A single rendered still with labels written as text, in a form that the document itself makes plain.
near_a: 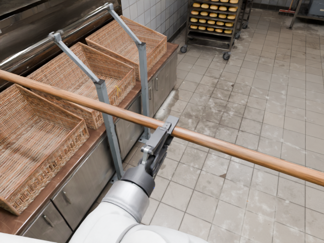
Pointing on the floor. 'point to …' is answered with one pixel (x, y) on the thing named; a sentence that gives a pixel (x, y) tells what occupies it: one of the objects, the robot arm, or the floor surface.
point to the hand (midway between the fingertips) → (169, 129)
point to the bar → (101, 90)
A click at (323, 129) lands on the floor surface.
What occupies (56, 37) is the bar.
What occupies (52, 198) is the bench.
